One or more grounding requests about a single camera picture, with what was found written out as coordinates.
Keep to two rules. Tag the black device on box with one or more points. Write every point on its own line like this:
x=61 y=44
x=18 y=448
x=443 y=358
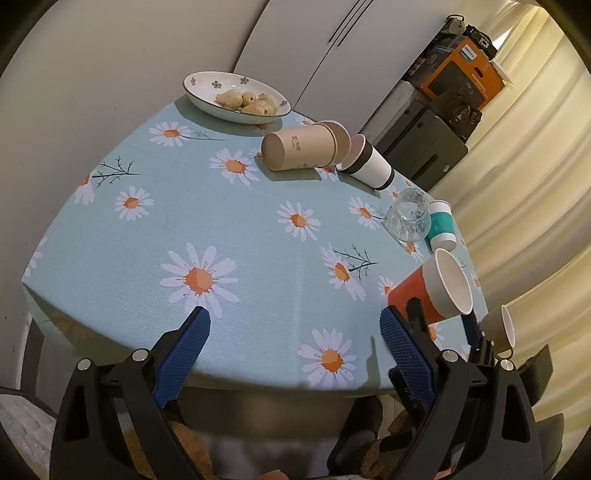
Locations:
x=480 y=38

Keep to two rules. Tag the clear glass cup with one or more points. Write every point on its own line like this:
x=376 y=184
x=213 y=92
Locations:
x=408 y=217

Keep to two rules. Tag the beige paper cup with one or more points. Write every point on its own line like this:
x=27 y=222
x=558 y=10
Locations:
x=496 y=327

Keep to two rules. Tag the black storage case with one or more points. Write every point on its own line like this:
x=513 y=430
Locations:
x=429 y=147

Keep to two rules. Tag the white cup with black bands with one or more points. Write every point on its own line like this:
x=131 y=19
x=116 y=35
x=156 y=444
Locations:
x=371 y=166

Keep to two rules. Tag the teal and white cup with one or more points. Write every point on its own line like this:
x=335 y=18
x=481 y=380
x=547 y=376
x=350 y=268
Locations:
x=441 y=228

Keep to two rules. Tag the orange and black box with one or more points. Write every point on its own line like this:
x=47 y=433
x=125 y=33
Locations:
x=471 y=74

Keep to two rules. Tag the daisy print tablecloth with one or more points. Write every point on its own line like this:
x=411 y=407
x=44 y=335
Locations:
x=207 y=221

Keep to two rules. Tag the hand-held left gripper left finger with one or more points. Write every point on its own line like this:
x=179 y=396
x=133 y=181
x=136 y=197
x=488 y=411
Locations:
x=182 y=357

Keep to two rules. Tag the cream curtain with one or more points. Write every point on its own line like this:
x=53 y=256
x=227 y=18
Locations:
x=531 y=194

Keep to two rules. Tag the dark trouser leg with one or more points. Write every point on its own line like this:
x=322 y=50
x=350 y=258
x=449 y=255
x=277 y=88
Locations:
x=358 y=438

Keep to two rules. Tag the grey suitcase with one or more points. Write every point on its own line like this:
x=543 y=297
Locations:
x=392 y=106

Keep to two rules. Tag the black bag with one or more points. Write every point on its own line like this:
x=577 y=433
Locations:
x=459 y=110

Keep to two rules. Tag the white plate with green rim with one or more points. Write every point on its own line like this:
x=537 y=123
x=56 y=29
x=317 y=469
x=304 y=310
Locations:
x=207 y=97

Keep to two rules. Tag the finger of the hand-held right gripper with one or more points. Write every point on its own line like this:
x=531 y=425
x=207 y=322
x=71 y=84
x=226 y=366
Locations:
x=472 y=330
x=419 y=318

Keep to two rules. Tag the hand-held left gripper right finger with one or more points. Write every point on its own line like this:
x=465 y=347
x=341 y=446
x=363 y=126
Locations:
x=408 y=357

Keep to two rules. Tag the kraft paper cup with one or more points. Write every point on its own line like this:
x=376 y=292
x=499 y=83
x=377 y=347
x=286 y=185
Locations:
x=300 y=147
x=342 y=143

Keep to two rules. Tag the brown plush slipper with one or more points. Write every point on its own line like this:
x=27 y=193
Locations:
x=189 y=454
x=392 y=443

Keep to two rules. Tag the orange paper cup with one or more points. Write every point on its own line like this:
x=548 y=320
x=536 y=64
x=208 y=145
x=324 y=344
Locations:
x=415 y=286

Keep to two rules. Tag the beige pastry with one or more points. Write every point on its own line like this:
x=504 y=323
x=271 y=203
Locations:
x=249 y=96
x=256 y=109
x=268 y=99
x=229 y=98

